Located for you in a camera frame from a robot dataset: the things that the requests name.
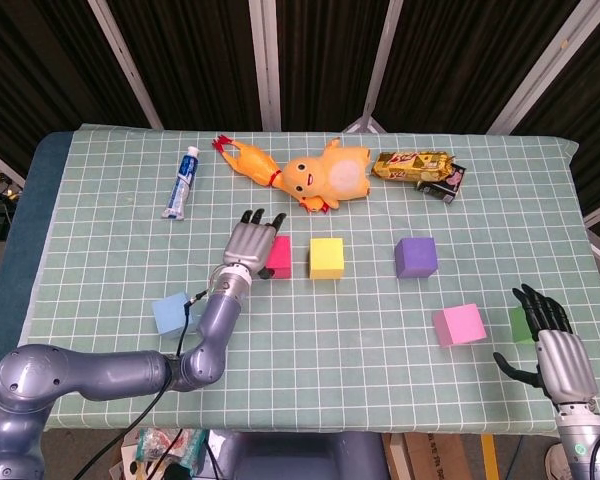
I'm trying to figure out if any purple foam cube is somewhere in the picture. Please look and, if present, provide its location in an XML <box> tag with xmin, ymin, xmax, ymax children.
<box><xmin>394</xmin><ymin>237</ymin><xmax>439</xmax><ymax>280</ymax></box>

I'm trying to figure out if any black drink carton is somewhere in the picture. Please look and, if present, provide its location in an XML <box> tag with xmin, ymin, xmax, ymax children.
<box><xmin>415</xmin><ymin>162</ymin><xmax>467</xmax><ymax>205</ymax></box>

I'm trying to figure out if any yellow plush duck toy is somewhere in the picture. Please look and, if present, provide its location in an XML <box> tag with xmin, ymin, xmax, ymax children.
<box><xmin>281</xmin><ymin>137</ymin><xmax>372</xmax><ymax>209</ymax></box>

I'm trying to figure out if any dark pleated curtain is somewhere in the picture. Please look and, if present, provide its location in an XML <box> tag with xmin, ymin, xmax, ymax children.
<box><xmin>0</xmin><ymin>0</ymin><xmax>600</xmax><ymax>236</ymax></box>

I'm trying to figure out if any light pink foam cube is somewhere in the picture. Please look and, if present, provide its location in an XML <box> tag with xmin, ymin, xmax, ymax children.
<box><xmin>432</xmin><ymin>303</ymin><xmax>488</xmax><ymax>348</ymax></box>

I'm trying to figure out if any magenta foam cube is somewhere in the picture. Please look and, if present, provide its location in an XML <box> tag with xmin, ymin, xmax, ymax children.
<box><xmin>265</xmin><ymin>235</ymin><xmax>292</xmax><ymax>280</ymax></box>

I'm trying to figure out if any orange rubber chicken toy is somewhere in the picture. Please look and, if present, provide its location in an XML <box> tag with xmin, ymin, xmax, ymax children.
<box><xmin>211</xmin><ymin>133</ymin><xmax>332</xmax><ymax>215</ymax></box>

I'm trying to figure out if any grey shoe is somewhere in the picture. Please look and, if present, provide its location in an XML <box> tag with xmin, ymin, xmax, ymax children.
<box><xmin>544</xmin><ymin>442</ymin><xmax>570</xmax><ymax>480</ymax></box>

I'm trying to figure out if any green checked tablecloth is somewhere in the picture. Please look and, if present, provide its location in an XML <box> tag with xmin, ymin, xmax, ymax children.
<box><xmin>0</xmin><ymin>123</ymin><xmax>579</xmax><ymax>434</ymax></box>

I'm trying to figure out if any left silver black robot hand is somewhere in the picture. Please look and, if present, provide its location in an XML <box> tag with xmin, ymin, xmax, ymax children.
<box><xmin>223</xmin><ymin>208</ymin><xmax>287</xmax><ymax>280</ymax></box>

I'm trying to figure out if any gold snack packet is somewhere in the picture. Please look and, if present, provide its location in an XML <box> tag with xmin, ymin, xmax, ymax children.
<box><xmin>370</xmin><ymin>150</ymin><xmax>454</xmax><ymax>182</ymax></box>

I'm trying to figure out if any green foam cube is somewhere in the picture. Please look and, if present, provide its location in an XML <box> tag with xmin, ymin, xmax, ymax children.
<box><xmin>509</xmin><ymin>306</ymin><xmax>539</xmax><ymax>345</ymax></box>

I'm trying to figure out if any dark blue table pad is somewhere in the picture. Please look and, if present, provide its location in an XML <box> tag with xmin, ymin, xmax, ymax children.
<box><xmin>0</xmin><ymin>130</ymin><xmax>74</xmax><ymax>381</ymax></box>

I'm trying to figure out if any brown cardboard box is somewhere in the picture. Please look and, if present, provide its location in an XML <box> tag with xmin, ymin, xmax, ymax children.
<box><xmin>382</xmin><ymin>432</ymin><xmax>474</xmax><ymax>480</ymax></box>

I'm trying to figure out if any blue white toothpaste tube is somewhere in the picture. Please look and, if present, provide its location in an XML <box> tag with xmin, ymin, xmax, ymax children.
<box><xmin>160</xmin><ymin>145</ymin><xmax>201</xmax><ymax>221</ymax></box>

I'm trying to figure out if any clear plastic snack bag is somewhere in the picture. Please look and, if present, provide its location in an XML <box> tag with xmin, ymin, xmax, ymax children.
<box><xmin>119</xmin><ymin>427</ymin><xmax>209</xmax><ymax>480</ymax></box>

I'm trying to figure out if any yellow foam cube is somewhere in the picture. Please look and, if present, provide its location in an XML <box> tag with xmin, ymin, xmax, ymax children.
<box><xmin>308</xmin><ymin>237</ymin><xmax>345</xmax><ymax>280</ymax></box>

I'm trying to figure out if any light blue foam cube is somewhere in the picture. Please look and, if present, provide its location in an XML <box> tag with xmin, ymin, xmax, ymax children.
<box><xmin>152</xmin><ymin>291</ymin><xmax>206</xmax><ymax>340</ymax></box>

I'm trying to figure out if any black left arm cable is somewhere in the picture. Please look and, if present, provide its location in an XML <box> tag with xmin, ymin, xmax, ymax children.
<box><xmin>74</xmin><ymin>267</ymin><xmax>226</xmax><ymax>480</ymax></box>

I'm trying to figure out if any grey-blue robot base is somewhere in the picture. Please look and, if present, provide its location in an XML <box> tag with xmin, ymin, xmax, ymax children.
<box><xmin>207</xmin><ymin>430</ymin><xmax>391</xmax><ymax>480</ymax></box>

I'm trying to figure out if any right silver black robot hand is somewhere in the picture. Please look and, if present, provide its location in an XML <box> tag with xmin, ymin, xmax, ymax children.
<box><xmin>493</xmin><ymin>283</ymin><xmax>600</xmax><ymax>406</ymax></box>

